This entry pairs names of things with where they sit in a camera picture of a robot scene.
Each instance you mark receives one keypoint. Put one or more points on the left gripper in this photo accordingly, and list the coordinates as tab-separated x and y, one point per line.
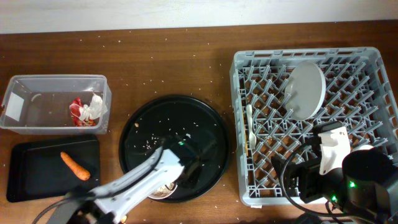
191	180

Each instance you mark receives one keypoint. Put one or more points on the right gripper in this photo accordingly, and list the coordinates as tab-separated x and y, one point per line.
308	171

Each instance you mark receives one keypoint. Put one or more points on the white bowl with food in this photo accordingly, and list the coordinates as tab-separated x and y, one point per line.
164	191

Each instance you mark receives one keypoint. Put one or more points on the white plastic fork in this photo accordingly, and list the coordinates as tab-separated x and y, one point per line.
252	136

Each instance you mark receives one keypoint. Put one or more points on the white cup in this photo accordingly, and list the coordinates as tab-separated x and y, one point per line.
363	147

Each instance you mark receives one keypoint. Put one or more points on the orange carrot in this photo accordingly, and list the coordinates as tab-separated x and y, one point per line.
77	169

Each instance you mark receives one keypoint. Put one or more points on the grey plate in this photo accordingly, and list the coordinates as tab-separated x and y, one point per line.
306	88

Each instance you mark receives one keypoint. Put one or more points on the white tissue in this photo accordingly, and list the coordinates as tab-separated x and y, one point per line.
94	110

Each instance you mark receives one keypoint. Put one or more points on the wooden chopstick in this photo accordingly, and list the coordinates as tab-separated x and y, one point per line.
245	137

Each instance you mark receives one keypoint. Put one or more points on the red snack wrapper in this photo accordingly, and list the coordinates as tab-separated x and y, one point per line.
75	112

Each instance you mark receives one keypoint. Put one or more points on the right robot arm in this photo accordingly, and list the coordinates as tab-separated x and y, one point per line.
362	184

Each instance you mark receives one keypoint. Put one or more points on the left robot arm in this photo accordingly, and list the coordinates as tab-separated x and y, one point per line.
178	160

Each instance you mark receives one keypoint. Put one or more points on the grey dishwasher rack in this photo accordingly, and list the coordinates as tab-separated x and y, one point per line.
358	94

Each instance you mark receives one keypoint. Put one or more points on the round black tray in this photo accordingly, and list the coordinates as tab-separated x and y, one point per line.
183	122

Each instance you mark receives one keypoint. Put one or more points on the black rectangular tray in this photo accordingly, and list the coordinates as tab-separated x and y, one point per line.
37	170

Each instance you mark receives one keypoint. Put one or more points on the clear plastic bin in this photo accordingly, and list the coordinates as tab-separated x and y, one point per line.
40	104

